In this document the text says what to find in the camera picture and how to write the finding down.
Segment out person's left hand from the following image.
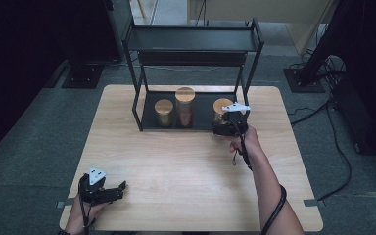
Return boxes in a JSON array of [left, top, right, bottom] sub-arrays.
[[67, 195, 111, 233]]

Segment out left hand-held gripper cable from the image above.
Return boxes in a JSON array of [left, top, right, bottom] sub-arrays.
[[77, 182, 96, 235]]

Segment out tall glass jar brown contents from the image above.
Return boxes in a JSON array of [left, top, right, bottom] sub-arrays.
[[174, 86, 197, 129]]

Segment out person's right hand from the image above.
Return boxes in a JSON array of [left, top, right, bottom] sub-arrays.
[[229, 126, 263, 163]]

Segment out short glass jar wooden lid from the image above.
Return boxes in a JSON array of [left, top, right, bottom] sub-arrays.
[[154, 98, 174, 127]]

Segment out black metal two-tier shelf rack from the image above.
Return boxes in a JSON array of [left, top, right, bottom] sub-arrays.
[[120, 18, 265, 133]]

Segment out dark curtain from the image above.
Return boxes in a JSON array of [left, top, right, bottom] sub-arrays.
[[0, 0, 112, 165]]

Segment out right hand-held gripper cable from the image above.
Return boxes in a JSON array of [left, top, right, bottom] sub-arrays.
[[231, 118, 288, 235]]

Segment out thin light floor cable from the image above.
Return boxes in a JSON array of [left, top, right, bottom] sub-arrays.
[[141, 65, 221, 72]]

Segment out bundle of black cables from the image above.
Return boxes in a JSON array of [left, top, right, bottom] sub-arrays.
[[288, 48, 349, 87]]

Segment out black box case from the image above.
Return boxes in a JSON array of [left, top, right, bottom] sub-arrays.
[[332, 74, 376, 161]]

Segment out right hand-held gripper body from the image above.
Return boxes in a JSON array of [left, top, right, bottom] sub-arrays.
[[221, 102, 252, 136]]

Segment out short black floor cable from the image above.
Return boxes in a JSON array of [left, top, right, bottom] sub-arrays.
[[288, 100, 333, 127]]

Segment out long black floor cable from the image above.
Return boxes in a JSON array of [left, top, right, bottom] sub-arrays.
[[316, 102, 353, 202]]

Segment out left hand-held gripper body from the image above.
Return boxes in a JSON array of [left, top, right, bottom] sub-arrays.
[[78, 165, 112, 204]]

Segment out grey tape strip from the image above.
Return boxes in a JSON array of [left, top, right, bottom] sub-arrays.
[[56, 198, 76, 209], [303, 199, 326, 208]]

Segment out glass jar dark chunky contents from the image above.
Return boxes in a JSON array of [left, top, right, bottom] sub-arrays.
[[212, 97, 234, 139]]

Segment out beige wooden cabinet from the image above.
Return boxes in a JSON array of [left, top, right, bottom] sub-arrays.
[[187, 0, 337, 55]]

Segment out black slanted stand post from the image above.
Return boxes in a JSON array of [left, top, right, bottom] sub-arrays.
[[298, 0, 366, 84]]

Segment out black stand base plate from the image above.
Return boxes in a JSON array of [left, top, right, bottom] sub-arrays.
[[62, 63, 105, 90], [283, 68, 326, 94]]

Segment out hand-held gripper cable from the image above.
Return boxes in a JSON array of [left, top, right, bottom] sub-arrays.
[[231, 118, 288, 235], [77, 182, 96, 235]]

